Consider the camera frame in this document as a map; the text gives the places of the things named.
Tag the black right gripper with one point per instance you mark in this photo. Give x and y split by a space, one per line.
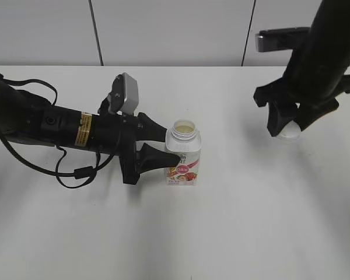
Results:
310 110

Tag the white screw cap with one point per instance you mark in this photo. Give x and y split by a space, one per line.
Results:
290 132

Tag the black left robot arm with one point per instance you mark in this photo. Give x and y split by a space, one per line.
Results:
29 119

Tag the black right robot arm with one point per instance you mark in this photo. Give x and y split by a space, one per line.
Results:
315 74

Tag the white strawberry drink carton bottle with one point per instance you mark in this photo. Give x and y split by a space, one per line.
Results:
184 140

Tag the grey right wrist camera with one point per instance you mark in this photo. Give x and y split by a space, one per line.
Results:
280 39

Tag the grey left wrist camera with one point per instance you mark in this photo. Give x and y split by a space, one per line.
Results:
124 95

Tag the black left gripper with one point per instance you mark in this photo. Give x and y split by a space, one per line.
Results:
117 134

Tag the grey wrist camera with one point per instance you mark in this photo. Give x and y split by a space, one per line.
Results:
280 39
124 95

